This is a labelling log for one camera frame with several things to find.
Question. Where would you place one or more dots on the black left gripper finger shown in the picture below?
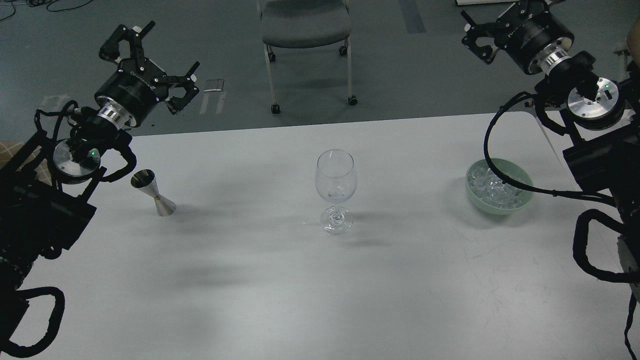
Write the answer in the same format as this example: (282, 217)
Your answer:
(110, 51)
(176, 104)

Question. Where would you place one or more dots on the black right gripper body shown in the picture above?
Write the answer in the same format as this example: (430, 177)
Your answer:
(527, 39)

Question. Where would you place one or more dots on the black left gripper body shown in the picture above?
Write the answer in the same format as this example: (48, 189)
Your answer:
(134, 88)

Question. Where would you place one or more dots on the steel double jigger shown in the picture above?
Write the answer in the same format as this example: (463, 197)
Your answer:
(145, 181)

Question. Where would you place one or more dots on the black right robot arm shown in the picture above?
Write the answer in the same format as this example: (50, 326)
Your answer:
(600, 116)

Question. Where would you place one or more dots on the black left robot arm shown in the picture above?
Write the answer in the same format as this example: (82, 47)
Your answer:
(46, 185)

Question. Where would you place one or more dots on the pile of ice cubes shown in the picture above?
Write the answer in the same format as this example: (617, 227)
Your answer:
(488, 190)

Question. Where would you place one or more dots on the clear wine glass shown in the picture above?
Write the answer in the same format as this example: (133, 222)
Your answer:
(336, 181)

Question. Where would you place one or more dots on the metal floor plate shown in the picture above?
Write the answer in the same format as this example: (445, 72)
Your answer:
(214, 85)

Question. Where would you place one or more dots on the white chair at right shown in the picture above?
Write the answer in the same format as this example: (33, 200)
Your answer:
(628, 51)

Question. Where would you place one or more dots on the beige checkered armchair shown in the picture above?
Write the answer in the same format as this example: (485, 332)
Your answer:
(9, 148)

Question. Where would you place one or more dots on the green bowl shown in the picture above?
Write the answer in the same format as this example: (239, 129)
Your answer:
(528, 195)

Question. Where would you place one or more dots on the grey office chair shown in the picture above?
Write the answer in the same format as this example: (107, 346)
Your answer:
(305, 24)

